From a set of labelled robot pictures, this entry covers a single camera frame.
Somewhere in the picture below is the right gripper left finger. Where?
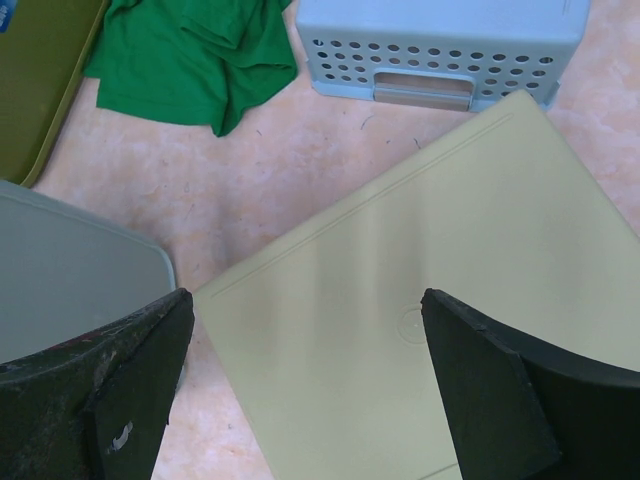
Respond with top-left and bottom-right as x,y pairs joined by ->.
1,288 -> 194,479

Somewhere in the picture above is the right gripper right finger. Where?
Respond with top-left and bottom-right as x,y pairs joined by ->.
421,289 -> 639,479

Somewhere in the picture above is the teal perforated basket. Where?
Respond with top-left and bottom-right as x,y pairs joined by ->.
1,181 -> 177,365

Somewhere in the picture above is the light green shallow tray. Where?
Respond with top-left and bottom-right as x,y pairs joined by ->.
194,91 -> 639,479

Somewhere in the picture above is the large olive green container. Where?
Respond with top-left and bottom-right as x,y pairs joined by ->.
1,0 -> 109,188

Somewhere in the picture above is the light blue perforated basket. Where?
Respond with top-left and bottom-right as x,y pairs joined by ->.
296,0 -> 591,112

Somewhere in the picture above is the green cloth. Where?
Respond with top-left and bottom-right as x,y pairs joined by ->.
84,1 -> 298,137

